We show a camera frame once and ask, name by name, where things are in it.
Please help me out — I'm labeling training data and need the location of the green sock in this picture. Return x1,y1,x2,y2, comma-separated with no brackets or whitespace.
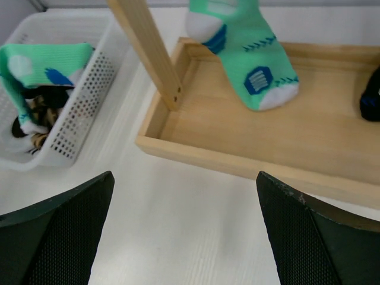
185,1,299,111
1,42,93,135

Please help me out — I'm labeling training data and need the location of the white plastic basket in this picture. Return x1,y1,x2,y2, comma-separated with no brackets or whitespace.
1,9,128,171

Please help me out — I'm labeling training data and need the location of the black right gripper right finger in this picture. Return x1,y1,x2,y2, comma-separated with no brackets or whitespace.
256,171,379,284

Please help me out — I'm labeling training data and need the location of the black blue sock right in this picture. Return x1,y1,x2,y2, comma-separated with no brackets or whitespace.
360,67,380,122

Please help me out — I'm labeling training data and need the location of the wooden hanger rack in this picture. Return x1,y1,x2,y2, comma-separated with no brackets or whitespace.
109,1,379,208

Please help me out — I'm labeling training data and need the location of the black blue sport sock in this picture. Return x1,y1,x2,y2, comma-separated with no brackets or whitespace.
21,85,74,132

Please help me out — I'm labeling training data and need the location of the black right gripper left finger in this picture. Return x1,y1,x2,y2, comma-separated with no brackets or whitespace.
1,171,115,284

